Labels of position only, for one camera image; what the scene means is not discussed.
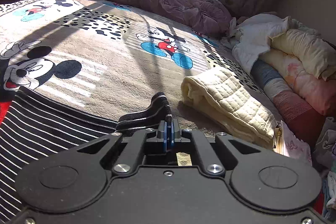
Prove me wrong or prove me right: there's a navy white striped shirt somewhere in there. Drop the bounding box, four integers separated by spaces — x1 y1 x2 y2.
1 89 171 223

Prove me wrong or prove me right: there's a stack of folded clothes right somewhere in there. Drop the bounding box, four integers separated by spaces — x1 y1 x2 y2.
312 117 335 223

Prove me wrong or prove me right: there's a folded cream quilted blanket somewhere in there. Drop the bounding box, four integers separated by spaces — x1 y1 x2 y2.
181 67 277 149

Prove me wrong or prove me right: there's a Mickey Mouse fleece blanket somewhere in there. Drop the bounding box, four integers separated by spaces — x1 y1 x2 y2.
1 0 281 133

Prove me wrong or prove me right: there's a folded white purple-print cloth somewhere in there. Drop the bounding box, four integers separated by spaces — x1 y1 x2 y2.
273 121 312 166

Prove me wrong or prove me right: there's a rolled bedding pile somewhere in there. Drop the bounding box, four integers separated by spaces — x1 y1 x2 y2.
222 14 335 147

